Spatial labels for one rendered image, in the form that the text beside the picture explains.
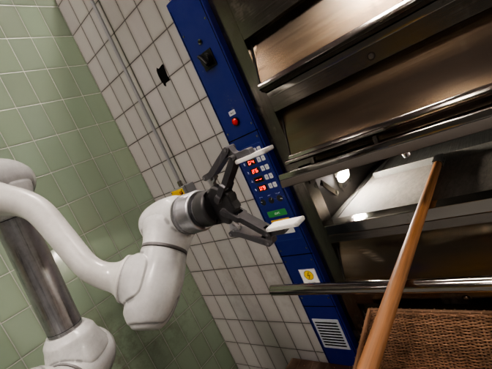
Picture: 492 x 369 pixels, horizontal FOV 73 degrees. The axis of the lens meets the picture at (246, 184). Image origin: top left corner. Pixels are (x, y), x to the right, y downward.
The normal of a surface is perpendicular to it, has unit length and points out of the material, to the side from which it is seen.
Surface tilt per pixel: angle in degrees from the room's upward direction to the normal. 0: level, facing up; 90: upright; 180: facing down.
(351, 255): 70
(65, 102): 90
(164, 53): 90
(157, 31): 90
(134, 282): 58
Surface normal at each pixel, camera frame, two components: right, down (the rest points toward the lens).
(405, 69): -0.67, 0.04
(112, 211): 0.72, -0.23
